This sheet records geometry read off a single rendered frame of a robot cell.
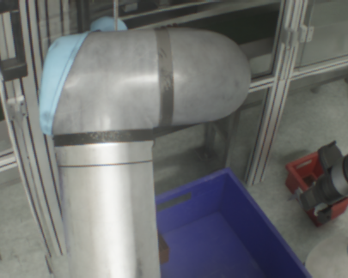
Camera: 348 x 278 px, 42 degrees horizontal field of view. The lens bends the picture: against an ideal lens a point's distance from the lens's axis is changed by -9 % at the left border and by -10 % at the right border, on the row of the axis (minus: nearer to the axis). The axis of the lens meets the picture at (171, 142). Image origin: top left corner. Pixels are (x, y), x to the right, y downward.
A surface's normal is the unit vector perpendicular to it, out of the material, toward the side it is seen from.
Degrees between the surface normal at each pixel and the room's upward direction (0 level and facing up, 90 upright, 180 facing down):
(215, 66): 48
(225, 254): 0
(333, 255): 0
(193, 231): 0
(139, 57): 29
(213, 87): 69
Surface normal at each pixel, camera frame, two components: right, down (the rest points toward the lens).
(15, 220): 0.05, -0.69
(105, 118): 0.21, 0.00
